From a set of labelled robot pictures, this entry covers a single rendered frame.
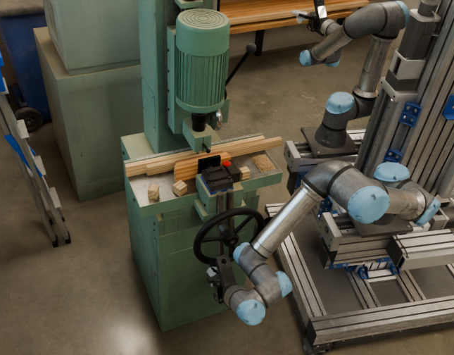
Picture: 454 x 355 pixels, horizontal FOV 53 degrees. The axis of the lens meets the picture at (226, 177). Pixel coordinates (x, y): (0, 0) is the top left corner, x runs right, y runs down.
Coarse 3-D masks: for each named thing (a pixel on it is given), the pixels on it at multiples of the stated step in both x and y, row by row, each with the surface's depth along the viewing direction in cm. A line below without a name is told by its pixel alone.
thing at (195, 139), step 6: (186, 120) 180; (186, 126) 178; (186, 132) 180; (192, 132) 174; (198, 132) 175; (204, 132) 175; (186, 138) 182; (192, 138) 174; (198, 138) 173; (204, 138) 174; (210, 138) 175; (192, 144) 176; (198, 144) 175; (210, 144) 177; (198, 150) 176; (204, 150) 178
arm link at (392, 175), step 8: (384, 168) 171; (392, 168) 171; (400, 168) 171; (376, 176) 172; (384, 176) 168; (392, 176) 167; (400, 176) 167; (408, 176) 168; (384, 184) 170; (392, 184) 168; (400, 184) 167
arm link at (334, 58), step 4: (340, 48) 219; (336, 52) 220; (340, 52) 221; (328, 56) 219; (332, 56) 220; (336, 56) 222; (340, 56) 223; (328, 60) 220; (332, 60) 222; (336, 60) 223; (328, 64) 225; (332, 64) 224; (336, 64) 225
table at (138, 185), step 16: (240, 160) 191; (272, 160) 193; (144, 176) 179; (160, 176) 180; (256, 176) 184; (272, 176) 187; (144, 192) 172; (160, 192) 173; (192, 192) 174; (144, 208) 168; (160, 208) 171; (176, 208) 175
